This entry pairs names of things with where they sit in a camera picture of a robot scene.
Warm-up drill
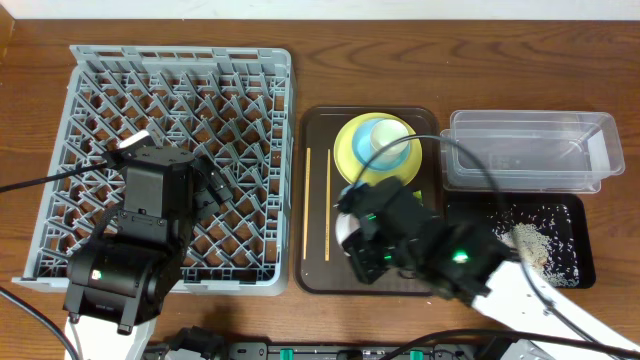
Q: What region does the white bowl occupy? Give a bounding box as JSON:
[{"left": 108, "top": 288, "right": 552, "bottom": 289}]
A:
[{"left": 335, "top": 213, "right": 363, "bottom": 257}]

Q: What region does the white cup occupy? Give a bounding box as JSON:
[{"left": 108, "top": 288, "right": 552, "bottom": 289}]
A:
[{"left": 370, "top": 119, "right": 409, "bottom": 151}]

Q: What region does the clear plastic bin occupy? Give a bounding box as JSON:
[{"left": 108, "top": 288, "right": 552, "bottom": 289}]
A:
[{"left": 440, "top": 110, "right": 625, "bottom": 193}]

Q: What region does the black waste tray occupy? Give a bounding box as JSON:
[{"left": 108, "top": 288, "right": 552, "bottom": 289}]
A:
[{"left": 446, "top": 192, "right": 596, "bottom": 289}]

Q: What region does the brown serving tray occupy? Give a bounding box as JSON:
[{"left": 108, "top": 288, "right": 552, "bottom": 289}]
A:
[{"left": 294, "top": 106, "right": 440, "bottom": 297}]

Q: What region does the yellow plate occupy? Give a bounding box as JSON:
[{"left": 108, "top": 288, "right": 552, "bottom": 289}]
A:
[{"left": 333, "top": 112, "right": 423, "bottom": 185}]

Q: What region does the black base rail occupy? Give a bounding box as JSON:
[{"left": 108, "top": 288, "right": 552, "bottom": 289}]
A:
[{"left": 141, "top": 326, "right": 508, "bottom": 360}]

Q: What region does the light blue small plate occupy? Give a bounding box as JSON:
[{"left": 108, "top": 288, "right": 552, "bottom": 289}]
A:
[{"left": 352, "top": 118, "right": 410, "bottom": 171}]

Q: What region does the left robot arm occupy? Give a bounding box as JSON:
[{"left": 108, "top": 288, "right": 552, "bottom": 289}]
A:
[{"left": 64, "top": 145, "right": 231, "bottom": 359}]

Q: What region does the pile of rice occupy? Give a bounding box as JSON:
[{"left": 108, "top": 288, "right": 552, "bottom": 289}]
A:
[{"left": 486, "top": 203, "right": 580, "bottom": 288}]

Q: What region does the grey plastic dish rack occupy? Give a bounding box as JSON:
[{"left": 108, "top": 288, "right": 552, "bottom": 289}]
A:
[{"left": 16, "top": 45, "right": 296, "bottom": 296}]

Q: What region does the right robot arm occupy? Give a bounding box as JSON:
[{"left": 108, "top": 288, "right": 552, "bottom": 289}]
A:
[{"left": 335, "top": 177, "right": 639, "bottom": 359}]

